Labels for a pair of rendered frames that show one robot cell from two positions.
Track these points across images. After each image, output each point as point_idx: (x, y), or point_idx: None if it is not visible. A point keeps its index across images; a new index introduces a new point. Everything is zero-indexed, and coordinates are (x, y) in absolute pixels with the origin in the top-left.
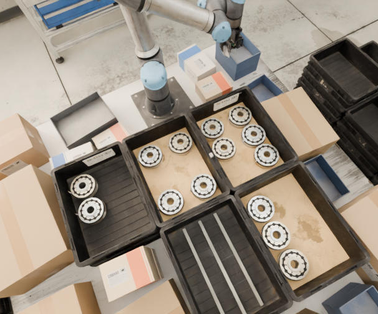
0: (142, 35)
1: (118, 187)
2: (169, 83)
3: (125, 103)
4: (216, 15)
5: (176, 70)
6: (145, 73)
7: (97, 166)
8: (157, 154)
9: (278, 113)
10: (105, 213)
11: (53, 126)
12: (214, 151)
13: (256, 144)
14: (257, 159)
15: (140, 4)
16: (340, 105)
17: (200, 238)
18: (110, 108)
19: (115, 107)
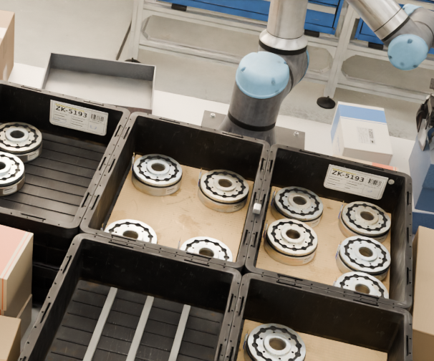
0: (286, 6)
1: (66, 180)
2: (287, 135)
3: (185, 121)
4: (411, 22)
5: (319, 133)
6: (251, 61)
7: (61, 137)
8: (171, 174)
9: None
10: (13, 189)
11: (41, 78)
12: (271, 229)
13: (357, 269)
14: (336, 286)
15: None
16: None
17: (129, 321)
18: (153, 111)
19: (163, 114)
